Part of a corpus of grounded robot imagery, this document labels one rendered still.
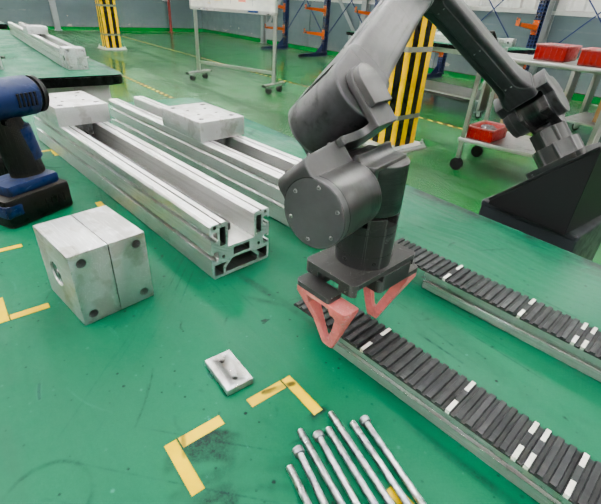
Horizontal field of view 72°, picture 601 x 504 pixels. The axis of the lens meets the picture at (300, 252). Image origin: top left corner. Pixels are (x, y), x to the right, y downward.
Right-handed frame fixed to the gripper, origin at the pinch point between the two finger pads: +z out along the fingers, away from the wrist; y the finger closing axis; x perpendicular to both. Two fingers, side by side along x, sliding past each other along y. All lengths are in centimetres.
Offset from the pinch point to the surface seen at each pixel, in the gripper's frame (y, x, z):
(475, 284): -18.9, 5.5, -0.1
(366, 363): 1.6, 3.8, 2.2
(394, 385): 1.9, 7.7, 2.0
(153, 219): 5.1, -38.0, 0.5
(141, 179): 4.8, -41.0, -5.3
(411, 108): -305, -186, 44
